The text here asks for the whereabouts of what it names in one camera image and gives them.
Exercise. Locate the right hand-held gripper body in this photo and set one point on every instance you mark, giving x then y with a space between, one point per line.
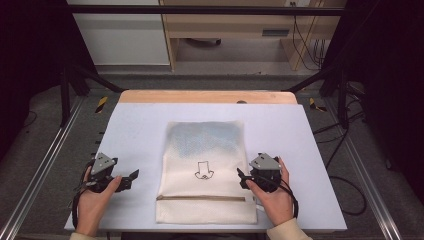
266 173

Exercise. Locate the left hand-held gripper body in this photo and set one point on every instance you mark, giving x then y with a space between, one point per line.
101 168

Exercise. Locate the white mesh laundry bag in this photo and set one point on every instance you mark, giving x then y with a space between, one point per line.
205 166

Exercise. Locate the person's right hand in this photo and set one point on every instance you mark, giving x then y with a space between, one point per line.
275 203

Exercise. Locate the person's left hand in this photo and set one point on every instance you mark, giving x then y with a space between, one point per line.
93 206

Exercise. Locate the yellow black floor tape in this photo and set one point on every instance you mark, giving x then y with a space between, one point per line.
101 104
315 105

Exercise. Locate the black metal stand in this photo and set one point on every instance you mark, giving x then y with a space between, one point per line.
341 96
66 96

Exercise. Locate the wooden table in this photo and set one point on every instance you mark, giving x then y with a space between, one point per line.
200 96

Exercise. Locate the black curtain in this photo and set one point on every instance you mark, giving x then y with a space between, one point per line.
30 60
390 83

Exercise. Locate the white cabinet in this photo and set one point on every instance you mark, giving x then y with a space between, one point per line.
123 36

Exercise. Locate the light wooden desk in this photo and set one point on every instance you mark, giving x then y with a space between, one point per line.
233 25

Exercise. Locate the aluminium floor rail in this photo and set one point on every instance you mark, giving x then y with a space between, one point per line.
363 166
40 166

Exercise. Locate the black metal frame bar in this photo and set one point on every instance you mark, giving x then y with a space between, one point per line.
200 10

